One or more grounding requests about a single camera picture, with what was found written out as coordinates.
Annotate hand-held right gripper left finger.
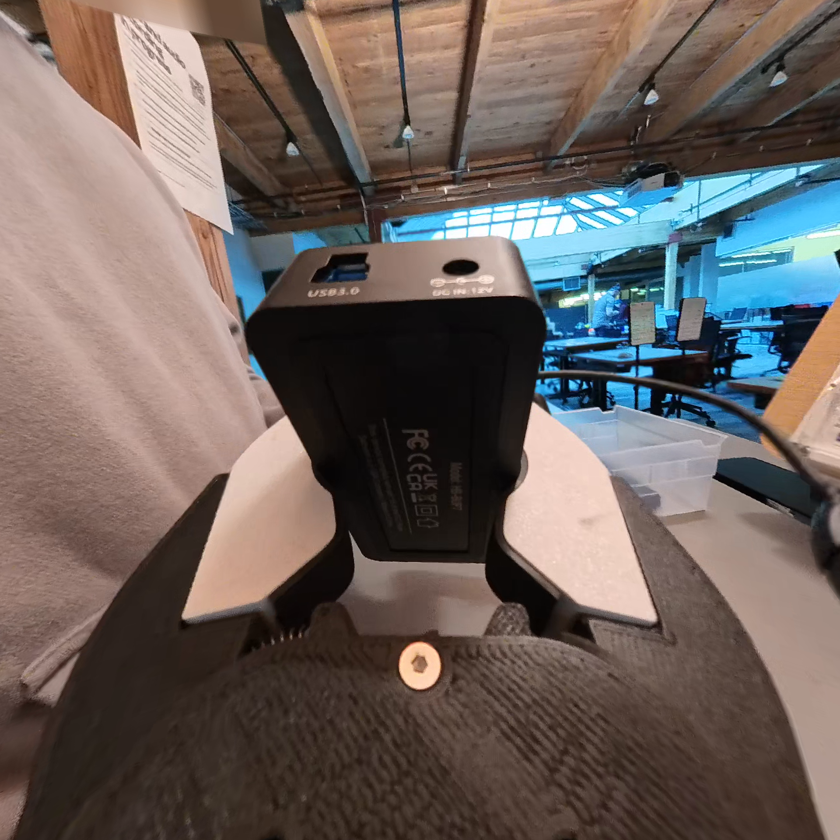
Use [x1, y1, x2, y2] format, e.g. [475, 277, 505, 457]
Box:
[182, 416, 356, 635]

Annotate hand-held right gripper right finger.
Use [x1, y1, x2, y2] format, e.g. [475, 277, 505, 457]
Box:
[484, 402, 660, 636]

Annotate black usb cable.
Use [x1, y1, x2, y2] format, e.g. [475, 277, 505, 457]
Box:
[538, 369, 840, 592]

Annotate black usb hub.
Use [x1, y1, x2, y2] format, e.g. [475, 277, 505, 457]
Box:
[245, 236, 547, 564]

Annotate clear plastic organizer bin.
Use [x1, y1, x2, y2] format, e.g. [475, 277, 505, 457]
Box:
[554, 406, 728, 518]

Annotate wooden office table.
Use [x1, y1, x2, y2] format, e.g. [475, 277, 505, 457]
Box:
[571, 346, 711, 409]

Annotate black flat slab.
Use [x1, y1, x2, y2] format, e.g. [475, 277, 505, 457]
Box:
[714, 456, 818, 519]

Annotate person's grey sweater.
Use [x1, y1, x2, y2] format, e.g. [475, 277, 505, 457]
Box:
[0, 20, 284, 840]

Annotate wooden board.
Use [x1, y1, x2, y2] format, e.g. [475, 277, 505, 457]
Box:
[761, 315, 840, 460]

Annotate black office chair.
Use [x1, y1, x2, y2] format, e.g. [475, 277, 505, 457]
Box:
[768, 305, 829, 376]

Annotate ceiling projector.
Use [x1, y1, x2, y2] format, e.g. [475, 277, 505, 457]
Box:
[622, 163, 685, 201]

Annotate white paper notice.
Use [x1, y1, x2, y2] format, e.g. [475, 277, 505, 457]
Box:
[115, 13, 235, 235]

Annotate wooden post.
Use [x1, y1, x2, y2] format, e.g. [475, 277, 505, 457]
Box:
[39, 0, 250, 358]

